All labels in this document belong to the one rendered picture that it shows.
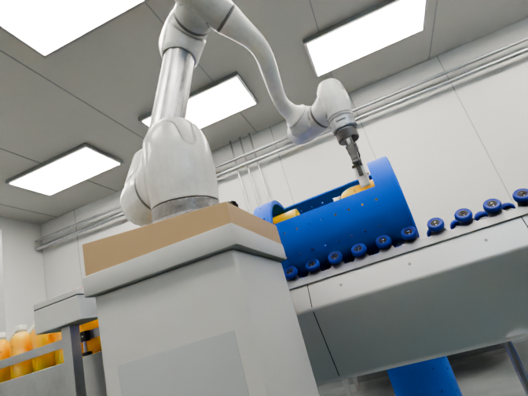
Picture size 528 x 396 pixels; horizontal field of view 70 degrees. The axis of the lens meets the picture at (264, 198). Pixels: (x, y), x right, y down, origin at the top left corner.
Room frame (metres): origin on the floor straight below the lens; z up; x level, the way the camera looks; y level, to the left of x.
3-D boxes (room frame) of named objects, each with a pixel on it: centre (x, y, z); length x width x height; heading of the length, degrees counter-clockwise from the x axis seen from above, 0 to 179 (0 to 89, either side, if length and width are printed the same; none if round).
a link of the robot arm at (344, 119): (1.21, -0.34, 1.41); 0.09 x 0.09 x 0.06
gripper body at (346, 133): (1.21, -0.34, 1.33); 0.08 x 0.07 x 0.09; 162
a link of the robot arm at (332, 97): (1.22, -0.33, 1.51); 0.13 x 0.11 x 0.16; 40
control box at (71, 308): (1.26, 0.73, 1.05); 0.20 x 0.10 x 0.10; 72
